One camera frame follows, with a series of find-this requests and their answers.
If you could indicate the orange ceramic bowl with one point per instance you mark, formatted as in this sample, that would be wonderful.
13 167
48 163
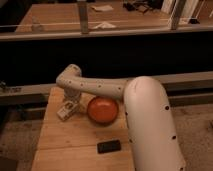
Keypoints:
102 110

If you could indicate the black phone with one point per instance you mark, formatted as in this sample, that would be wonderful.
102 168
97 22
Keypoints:
108 146

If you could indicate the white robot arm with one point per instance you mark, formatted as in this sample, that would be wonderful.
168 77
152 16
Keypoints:
151 128

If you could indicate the metal post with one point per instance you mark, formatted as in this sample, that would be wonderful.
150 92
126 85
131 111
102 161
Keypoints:
83 17
176 14

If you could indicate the crumpled white paper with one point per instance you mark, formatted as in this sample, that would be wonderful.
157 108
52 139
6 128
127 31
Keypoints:
104 25

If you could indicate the white paper on table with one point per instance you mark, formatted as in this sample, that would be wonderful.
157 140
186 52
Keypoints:
103 8

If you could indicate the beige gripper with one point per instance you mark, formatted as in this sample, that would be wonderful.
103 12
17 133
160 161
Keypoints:
73 99

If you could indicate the metal rail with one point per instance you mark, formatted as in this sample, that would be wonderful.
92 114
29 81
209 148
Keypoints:
186 88

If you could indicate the metal post left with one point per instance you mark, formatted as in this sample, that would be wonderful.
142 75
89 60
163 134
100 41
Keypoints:
83 17

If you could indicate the metal post right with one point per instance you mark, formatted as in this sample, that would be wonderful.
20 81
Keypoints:
176 14

